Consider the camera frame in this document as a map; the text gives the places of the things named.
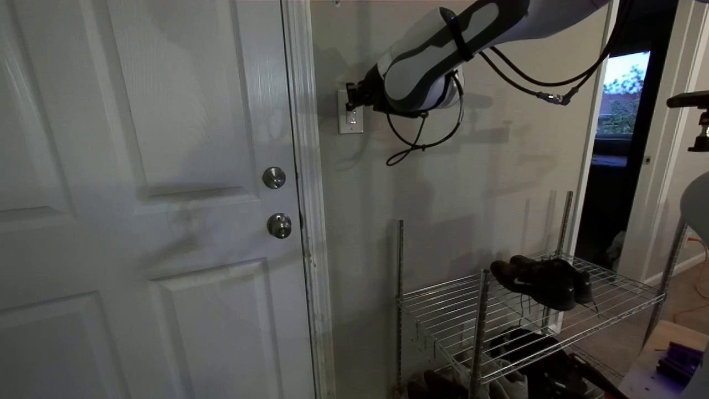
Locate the blue lit device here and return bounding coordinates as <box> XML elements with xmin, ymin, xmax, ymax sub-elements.
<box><xmin>656</xmin><ymin>342</ymin><xmax>706</xmax><ymax>387</ymax></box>

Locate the silver deadbolt lock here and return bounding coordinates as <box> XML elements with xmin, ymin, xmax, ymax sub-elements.
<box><xmin>260</xmin><ymin>164</ymin><xmax>288</xmax><ymax>192</ymax></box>

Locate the black sneaker with white logo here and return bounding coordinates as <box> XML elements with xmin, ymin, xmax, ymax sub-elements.
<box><xmin>490</xmin><ymin>257</ymin><xmax>580</xmax><ymax>313</ymax></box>

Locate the black looped gripper cable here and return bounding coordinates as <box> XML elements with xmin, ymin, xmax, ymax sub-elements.
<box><xmin>384</xmin><ymin>70</ymin><xmax>467</xmax><ymax>169</ymax></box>

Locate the chrome wire shelf rack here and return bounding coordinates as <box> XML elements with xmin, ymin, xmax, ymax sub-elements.
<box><xmin>391</xmin><ymin>188</ymin><xmax>690</xmax><ymax>399</ymax></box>

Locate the bright window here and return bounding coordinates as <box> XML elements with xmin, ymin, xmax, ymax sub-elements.
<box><xmin>595</xmin><ymin>48</ymin><xmax>655</xmax><ymax>142</ymax></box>

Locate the black cable with grey connector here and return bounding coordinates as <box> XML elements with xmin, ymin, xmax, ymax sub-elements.
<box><xmin>477</xmin><ymin>12</ymin><xmax>622</xmax><ymax>108</ymax></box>

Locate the cardboard box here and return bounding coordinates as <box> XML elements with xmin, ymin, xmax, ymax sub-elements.
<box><xmin>618</xmin><ymin>316</ymin><xmax>709</xmax><ymax>399</ymax></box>

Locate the white panelled entry door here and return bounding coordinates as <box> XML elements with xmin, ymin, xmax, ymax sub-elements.
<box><xmin>0</xmin><ymin>0</ymin><xmax>318</xmax><ymax>399</ymax></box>

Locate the plain black sneaker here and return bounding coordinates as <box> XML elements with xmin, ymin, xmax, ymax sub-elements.
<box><xmin>508</xmin><ymin>252</ymin><xmax>599</xmax><ymax>305</ymax></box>

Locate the white entry door frame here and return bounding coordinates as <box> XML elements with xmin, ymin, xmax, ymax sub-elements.
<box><xmin>278</xmin><ymin>0</ymin><xmax>337</xmax><ymax>399</ymax></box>

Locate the white light switch plate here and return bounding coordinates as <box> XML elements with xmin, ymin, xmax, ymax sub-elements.
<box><xmin>337</xmin><ymin>87</ymin><xmax>367</xmax><ymax>138</ymax></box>

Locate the black camera on stand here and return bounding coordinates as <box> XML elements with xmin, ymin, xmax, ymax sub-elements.
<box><xmin>665</xmin><ymin>89</ymin><xmax>709</xmax><ymax>154</ymax></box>

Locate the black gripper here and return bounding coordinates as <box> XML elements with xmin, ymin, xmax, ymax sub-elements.
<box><xmin>343</xmin><ymin>65</ymin><xmax>393</xmax><ymax>117</ymax></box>

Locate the white interior doorway trim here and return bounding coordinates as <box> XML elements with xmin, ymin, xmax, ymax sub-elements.
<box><xmin>617</xmin><ymin>0</ymin><xmax>709</xmax><ymax>286</ymax></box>

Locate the silver round door knob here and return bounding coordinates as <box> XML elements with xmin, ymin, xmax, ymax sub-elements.
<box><xmin>266</xmin><ymin>210</ymin><xmax>296</xmax><ymax>242</ymax></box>

